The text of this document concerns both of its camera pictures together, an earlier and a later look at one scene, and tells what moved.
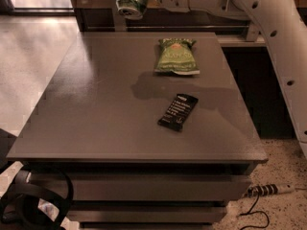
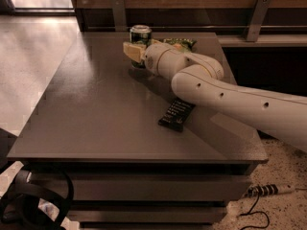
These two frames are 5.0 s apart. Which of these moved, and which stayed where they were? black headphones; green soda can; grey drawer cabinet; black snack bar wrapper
Moved: green soda can
Stayed: grey drawer cabinet; black snack bar wrapper; black headphones
